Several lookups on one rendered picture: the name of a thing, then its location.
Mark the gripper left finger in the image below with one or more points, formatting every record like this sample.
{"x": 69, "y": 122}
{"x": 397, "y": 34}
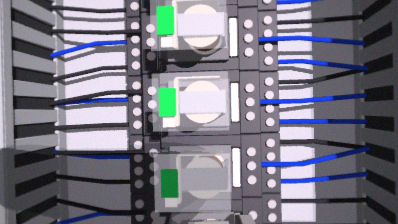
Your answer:
{"x": 161, "y": 220}

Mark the relay with orange button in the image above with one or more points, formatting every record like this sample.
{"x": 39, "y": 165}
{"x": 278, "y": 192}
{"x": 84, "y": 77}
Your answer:
{"x": 203, "y": 218}

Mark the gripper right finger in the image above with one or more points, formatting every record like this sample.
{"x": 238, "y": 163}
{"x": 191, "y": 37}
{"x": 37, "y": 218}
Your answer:
{"x": 245, "y": 219}

